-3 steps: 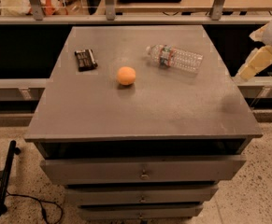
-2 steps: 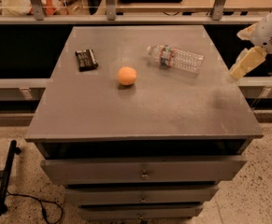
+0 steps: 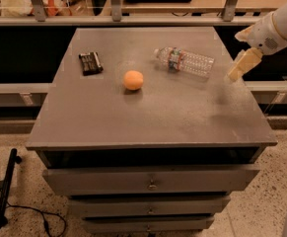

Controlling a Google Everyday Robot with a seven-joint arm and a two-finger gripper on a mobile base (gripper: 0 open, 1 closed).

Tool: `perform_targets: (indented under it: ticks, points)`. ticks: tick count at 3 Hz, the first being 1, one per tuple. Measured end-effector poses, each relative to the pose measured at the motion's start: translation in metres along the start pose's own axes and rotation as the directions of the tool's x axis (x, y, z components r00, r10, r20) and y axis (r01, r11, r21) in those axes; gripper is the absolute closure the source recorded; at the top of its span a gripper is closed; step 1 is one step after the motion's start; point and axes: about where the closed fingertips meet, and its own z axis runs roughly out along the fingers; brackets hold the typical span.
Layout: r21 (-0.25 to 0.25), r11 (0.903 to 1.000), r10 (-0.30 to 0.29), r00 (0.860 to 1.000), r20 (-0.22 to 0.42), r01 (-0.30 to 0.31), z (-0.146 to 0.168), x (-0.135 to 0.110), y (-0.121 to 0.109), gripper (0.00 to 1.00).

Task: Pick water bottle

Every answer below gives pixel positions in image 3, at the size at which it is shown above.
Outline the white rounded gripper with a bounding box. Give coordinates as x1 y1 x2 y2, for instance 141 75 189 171
227 12 287 82

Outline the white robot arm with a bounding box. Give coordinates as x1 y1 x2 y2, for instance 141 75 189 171
226 3 287 83

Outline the clear plastic water bottle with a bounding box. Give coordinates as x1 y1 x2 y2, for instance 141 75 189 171
154 47 214 79

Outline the orange round fruit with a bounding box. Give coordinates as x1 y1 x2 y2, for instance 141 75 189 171
123 70 144 91

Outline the grey metal drawer cabinet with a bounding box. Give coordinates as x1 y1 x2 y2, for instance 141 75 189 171
25 26 279 234

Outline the middle grey drawer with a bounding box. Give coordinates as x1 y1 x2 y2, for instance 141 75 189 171
69 196 230 217

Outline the grey drawer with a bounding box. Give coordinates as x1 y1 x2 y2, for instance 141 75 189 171
42 164 259 196
83 215 214 233
69 196 230 217

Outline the top grey drawer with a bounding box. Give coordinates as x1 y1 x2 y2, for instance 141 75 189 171
42 164 259 196

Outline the grey metal railing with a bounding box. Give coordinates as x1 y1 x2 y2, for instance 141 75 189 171
0 0 277 28

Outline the bottom grey drawer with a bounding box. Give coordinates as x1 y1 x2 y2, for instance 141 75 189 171
83 215 214 233

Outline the black stand leg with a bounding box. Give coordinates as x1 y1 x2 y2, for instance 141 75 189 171
0 148 22 229

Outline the black floor cable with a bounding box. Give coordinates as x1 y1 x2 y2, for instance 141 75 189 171
0 178 68 237

